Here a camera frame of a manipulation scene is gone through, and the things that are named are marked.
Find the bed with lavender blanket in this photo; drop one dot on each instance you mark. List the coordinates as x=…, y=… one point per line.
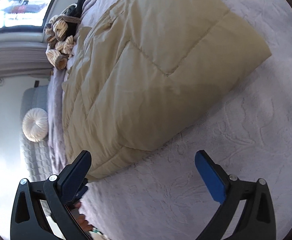
x=223, y=155

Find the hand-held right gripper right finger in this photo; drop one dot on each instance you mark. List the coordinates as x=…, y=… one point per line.
x=211, y=177

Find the grey quilted headboard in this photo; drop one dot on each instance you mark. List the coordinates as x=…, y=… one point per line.
x=34, y=155

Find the beige puffer jacket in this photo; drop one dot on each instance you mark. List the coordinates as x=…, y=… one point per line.
x=148, y=80

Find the dark garment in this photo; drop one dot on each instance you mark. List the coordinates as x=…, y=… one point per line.
x=79, y=6

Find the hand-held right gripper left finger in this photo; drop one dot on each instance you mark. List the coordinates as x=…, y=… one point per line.
x=74, y=177

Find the dark framed window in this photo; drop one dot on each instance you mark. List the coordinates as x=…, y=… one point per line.
x=23, y=7

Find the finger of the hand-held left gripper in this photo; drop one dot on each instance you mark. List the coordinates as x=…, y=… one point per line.
x=82, y=191

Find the round white pleated pillow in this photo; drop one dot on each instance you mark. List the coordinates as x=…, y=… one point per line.
x=35, y=125

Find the person's left hand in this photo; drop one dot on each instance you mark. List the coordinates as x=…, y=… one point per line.
x=82, y=221

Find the grey curtain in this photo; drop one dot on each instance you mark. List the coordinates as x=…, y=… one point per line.
x=15, y=57

